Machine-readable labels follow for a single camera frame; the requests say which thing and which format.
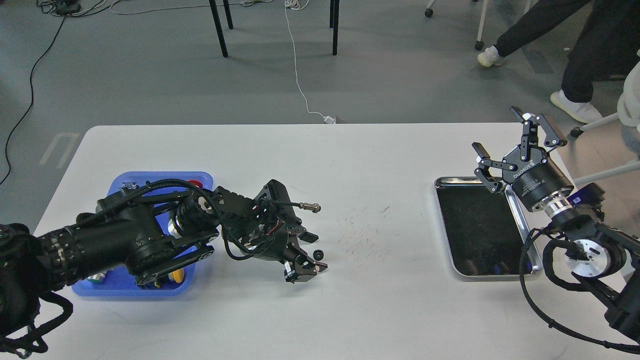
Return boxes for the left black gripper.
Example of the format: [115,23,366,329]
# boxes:
[247,216,329,283]

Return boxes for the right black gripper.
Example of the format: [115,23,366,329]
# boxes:
[471,105,575,212]

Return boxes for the small black gear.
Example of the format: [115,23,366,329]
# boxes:
[312,249,325,261]

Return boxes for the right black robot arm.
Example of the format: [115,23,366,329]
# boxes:
[472,106,640,354]

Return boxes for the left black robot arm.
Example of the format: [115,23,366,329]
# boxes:
[0,178,328,359]

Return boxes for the metal tray black mat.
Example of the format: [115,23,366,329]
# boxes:
[434,177,542,281]

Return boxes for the white chair at right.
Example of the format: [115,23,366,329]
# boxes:
[569,62,640,183]

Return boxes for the person legs white shoes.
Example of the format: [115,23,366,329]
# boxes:
[477,0,639,125]

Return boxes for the white office chair base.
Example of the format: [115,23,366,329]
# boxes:
[424,0,533,51]

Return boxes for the black equipment case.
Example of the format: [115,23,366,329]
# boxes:
[594,0,640,82]

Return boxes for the white orange push button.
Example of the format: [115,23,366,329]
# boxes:
[86,270,109,285]

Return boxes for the black table leg right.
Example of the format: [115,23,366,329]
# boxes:
[329,0,340,56]

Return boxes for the black table leg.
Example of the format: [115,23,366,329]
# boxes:
[329,0,340,56]
[208,0,234,59]

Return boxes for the black table leg left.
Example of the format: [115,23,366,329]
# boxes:
[208,0,234,59]

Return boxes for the red push button switch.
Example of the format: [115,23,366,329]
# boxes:
[187,178,204,189]

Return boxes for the yellow push button switch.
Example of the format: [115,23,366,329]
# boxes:
[153,268,185,289]

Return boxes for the white cable on floor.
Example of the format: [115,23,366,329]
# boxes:
[242,0,337,124]

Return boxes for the black cable on floor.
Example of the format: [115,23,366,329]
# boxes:
[0,0,111,186]

